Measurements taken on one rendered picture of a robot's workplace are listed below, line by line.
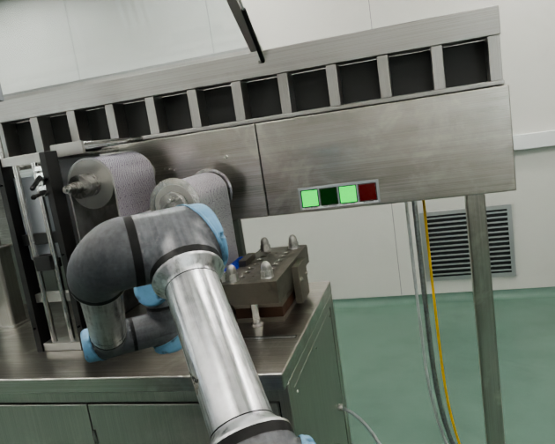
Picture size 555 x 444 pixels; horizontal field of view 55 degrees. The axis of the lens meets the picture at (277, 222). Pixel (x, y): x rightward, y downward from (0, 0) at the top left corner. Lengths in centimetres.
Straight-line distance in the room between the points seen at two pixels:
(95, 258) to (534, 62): 353
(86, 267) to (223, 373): 28
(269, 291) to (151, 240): 61
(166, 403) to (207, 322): 63
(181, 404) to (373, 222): 293
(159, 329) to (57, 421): 44
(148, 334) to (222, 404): 54
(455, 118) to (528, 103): 241
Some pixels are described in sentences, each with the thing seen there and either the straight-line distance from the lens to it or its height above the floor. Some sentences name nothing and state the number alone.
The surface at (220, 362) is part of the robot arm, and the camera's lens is 72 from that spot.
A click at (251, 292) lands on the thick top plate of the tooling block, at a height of 101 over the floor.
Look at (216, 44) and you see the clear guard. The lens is 176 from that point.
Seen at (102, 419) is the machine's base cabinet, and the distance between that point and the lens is 147.
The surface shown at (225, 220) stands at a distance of 162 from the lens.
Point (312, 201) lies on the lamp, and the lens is 168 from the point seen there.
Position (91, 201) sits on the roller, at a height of 129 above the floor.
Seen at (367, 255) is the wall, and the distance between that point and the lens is 412.
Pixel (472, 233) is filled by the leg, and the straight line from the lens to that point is 185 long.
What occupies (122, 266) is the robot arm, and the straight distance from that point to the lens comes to 84.
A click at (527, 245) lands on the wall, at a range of 415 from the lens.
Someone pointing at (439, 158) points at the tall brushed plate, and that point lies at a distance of 165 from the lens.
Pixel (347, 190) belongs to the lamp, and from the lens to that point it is 166.
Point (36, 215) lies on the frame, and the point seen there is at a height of 128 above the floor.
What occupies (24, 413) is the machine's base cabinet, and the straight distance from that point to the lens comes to 160.
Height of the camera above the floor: 140
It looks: 9 degrees down
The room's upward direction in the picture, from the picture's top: 8 degrees counter-clockwise
